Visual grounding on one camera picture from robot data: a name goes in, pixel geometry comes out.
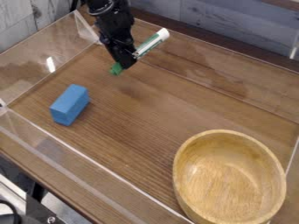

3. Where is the black metal table bracket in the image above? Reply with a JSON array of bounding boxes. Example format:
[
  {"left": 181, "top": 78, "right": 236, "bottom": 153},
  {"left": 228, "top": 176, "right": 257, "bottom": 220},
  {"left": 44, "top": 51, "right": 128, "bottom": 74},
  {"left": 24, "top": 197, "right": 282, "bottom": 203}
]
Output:
[{"left": 24, "top": 184, "right": 65, "bottom": 224}]

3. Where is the brown wooden bowl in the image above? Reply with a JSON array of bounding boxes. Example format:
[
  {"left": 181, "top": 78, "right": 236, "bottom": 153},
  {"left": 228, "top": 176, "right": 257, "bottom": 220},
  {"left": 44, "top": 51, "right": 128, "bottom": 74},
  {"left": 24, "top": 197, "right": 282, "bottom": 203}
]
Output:
[{"left": 172, "top": 129, "right": 286, "bottom": 224}]

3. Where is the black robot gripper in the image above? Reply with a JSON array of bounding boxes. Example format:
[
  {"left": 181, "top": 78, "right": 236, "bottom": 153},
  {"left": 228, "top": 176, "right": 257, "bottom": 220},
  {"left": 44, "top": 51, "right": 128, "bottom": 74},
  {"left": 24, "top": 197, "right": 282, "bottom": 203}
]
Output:
[{"left": 87, "top": 0, "right": 136, "bottom": 69}]

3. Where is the blue foam block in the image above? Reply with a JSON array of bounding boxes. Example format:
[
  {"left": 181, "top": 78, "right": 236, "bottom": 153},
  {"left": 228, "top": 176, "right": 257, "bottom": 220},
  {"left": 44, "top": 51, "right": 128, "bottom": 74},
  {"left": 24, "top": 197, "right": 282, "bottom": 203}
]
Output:
[{"left": 49, "top": 84, "right": 89, "bottom": 126}]

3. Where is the green Expo marker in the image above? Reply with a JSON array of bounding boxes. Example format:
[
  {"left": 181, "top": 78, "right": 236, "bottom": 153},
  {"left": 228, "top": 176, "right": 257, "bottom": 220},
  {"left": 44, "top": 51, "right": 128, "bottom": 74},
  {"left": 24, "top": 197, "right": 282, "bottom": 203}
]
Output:
[{"left": 109, "top": 28, "right": 169, "bottom": 75}]

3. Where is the black cable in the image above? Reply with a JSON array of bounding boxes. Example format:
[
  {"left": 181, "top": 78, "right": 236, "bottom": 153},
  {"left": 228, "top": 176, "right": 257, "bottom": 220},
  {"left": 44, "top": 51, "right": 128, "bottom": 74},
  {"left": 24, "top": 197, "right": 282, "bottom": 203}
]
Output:
[{"left": 0, "top": 199, "right": 23, "bottom": 224}]

